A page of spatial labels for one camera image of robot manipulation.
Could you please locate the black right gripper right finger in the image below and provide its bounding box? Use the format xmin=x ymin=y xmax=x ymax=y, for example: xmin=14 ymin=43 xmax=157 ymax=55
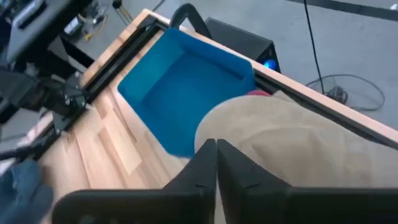
xmin=216 ymin=139 xmax=292 ymax=224

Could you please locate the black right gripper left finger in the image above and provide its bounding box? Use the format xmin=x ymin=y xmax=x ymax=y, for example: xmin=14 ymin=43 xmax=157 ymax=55
xmin=163 ymin=139 xmax=218 ymax=224

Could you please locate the beige baseball cap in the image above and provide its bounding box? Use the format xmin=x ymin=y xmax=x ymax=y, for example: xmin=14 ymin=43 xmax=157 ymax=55
xmin=194 ymin=90 xmax=398 ymax=224

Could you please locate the blue denim baseball cap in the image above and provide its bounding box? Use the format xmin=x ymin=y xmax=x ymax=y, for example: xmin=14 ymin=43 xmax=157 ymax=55
xmin=0 ymin=160 xmax=54 ymax=224

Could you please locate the blue plastic bin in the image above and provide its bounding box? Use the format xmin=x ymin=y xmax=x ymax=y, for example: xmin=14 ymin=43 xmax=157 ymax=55
xmin=117 ymin=27 xmax=257 ymax=158

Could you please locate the black computer case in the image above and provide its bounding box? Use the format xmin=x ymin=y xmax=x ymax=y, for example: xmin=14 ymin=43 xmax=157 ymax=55
xmin=203 ymin=17 xmax=281 ymax=73

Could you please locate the grey coiled floor cable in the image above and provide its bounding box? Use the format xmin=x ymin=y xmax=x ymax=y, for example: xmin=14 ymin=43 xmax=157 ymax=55
xmin=305 ymin=73 xmax=386 ymax=112

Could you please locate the black floor cable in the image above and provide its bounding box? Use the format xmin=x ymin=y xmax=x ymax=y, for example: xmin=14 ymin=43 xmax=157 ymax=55
xmin=303 ymin=0 xmax=326 ymax=95

